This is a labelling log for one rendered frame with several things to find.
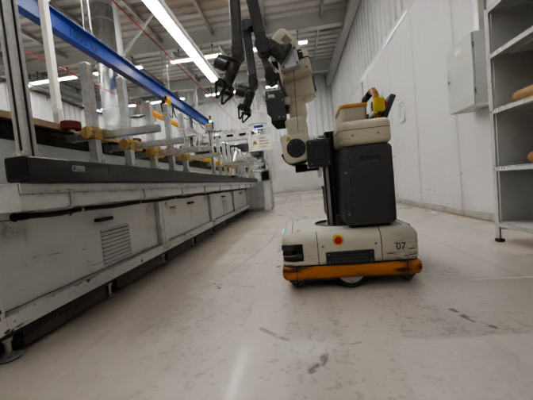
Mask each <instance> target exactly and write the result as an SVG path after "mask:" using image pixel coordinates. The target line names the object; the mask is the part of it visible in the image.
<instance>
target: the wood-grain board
mask: <svg viewBox="0 0 533 400"><path fill-rule="evenodd" d="M0 119H2V120H6V121H12V117H11V112H10V111H6V110H0ZM33 122H34V126H36V127H39V128H43V129H50V130H54V131H58V132H62V133H69V132H68V131H63V130H62V129H61V128H60V124H58V123H55V122H51V121H45V120H42V119H39V118H35V117H34V118H33ZM69 134H71V133H69ZM120 140H122V139H119V138H117V139H113V142H110V143H114V144H119V142H120ZM194 160H195V161H199V162H203V163H208V162H205V160H204V159H194Z"/></svg>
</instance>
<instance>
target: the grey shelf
mask: <svg viewBox="0 0 533 400"><path fill-rule="evenodd" d="M490 14H491V24H490ZM484 19H485V48H486V63H487V79H488V93H489V123H490V138H491V153H492V168H493V197H494V212H495V227H496V238H495V241H497V242H505V239H504V238H502V237H501V227H502V229H514V230H518V231H523V232H526V233H532V234H533V163H531V162H529V161H528V159H527V155H528V154H529V153H530V152H532V151H533V95H530V96H527V97H525V98H521V99H519V100H517V101H513V99H512V96H513V94H514V93H515V92H516V91H518V90H521V89H523V88H524V87H528V86H530V85H532V84H533V0H496V1H495V2H494V3H493V4H491V5H490V6H489V7H488V8H487V9H486V10H484ZM491 28H492V40H491ZM492 43H493V52H492ZM493 73H494V85H493ZM494 89H495V101H494ZM495 104H496V109H495ZM495 114H496V116H495ZM496 120H497V130H496ZM497 149H498V161H497ZM498 164H499V166H498ZM498 171H499V176H498ZM499 180H500V192H499ZM500 211H501V221H500Z"/></svg>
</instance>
